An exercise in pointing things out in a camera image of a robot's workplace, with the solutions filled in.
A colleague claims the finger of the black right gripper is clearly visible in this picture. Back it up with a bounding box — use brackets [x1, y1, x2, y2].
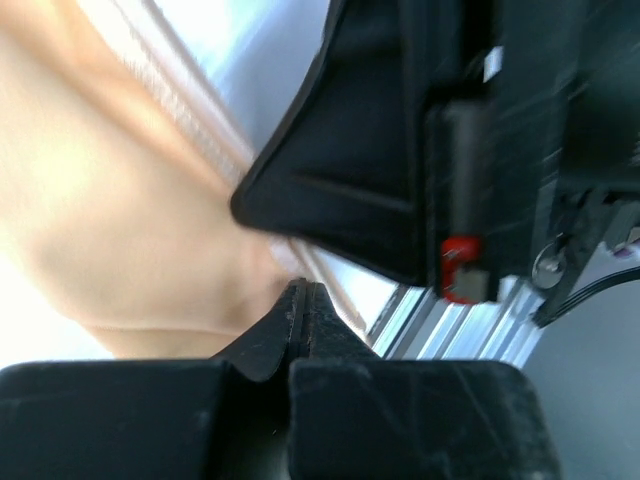
[231, 1, 427, 286]

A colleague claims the beige cloth napkin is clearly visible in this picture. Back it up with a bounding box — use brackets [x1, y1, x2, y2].
[0, 0, 374, 361]

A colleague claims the aluminium mounting rail frame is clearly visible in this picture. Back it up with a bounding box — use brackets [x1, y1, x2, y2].
[369, 277, 542, 368]

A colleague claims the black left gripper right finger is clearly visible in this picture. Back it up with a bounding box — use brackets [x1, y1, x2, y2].
[288, 282, 562, 479]

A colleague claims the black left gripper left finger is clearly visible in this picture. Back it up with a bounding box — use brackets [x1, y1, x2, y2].
[1, 281, 306, 479]

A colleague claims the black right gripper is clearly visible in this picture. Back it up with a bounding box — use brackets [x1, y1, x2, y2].
[409, 1, 639, 327]

